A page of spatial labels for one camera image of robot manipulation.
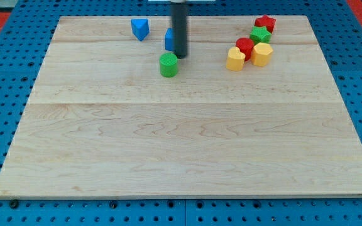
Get green star block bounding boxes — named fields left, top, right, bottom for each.
left=250, top=26, right=272, bottom=45

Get red star block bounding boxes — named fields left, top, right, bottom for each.
left=255, top=15, right=277, bottom=33

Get green cylinder block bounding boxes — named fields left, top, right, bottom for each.
left=159, top=53, right=178, bottom=77

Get yellow heart block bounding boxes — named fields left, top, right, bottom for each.
left=226, top=46, right=246, bottom=72

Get blue cube block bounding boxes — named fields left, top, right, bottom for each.
left=164, top=28, right=174, bottom=51

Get light wooden board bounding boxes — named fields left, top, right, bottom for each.
left=0, top=16, right=362, bottom=200

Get red cylinder block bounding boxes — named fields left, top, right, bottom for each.
left=235, top=38, right=255, bottom=62

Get blue triangle block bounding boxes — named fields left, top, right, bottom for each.
left=130, top=18, right=150, bottom=41

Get yellow hexagon block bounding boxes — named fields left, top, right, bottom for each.
left=251, top=43, right=273, bottom=67

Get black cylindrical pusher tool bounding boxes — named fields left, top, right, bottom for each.
left=170, top=0, right=188, bottom=59

